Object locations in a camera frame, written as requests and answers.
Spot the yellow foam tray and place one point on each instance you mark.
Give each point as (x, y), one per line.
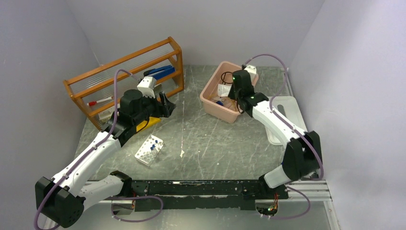
(147, 123)

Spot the orange wooden shelf rack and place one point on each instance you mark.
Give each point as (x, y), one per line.
(114, 78)

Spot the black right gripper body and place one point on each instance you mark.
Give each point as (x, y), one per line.
(233, 94)

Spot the test tube in rack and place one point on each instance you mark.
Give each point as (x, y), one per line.
(153, 152)

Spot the blue black stapler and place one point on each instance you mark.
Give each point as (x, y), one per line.
(160, 72)

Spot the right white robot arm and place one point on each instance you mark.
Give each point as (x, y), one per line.
(302, 149)

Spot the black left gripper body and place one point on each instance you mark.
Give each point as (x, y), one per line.
(148, 109)

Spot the white test tube rack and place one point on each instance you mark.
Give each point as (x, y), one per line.
(143, 154)

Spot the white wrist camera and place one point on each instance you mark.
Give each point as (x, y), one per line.
(146, 86)
(252, 70)

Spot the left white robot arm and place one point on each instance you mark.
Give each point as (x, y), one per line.
(64, 197)

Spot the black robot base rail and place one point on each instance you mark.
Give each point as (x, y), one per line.
(203, 194)

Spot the white wire gauze square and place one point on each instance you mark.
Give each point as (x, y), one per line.
(223, 90)

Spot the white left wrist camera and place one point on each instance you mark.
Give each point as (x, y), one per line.
(146, 86)

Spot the red white marker pen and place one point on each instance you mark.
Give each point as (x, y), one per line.
(93, 103)

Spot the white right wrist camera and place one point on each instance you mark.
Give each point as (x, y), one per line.
(252, 70)

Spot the white box on shelf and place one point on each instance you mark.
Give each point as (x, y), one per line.
(105, 115)

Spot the pink plastic bin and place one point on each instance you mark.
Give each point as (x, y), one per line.
(209, 94)

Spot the black wire tripod stand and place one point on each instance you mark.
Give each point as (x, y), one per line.
(225, 78)

